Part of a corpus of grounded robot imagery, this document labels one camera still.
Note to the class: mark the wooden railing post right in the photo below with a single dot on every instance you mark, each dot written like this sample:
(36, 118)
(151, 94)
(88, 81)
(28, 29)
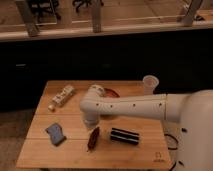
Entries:
(189, 17)

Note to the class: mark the black striped rectangular box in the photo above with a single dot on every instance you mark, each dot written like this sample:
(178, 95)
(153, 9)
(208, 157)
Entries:
(124, 136)

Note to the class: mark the wooden railing post left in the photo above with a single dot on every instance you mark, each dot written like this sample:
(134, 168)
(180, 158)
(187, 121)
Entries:
(27, 17)

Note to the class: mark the black office chair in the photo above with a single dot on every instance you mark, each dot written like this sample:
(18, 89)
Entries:
(44, 6)
(78, 3)

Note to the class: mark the wooden railing post middle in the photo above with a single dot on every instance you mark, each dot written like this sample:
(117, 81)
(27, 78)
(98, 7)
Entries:
(96, 15)

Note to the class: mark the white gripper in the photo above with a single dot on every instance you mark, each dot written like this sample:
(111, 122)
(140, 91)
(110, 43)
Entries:
(91, 123)

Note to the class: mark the wooden railing post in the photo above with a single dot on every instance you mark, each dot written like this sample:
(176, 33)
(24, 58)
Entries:
(96, 15)
(189, 17)
(27, 17)

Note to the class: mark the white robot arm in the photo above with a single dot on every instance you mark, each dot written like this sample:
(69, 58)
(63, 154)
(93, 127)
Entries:
(193, 111)

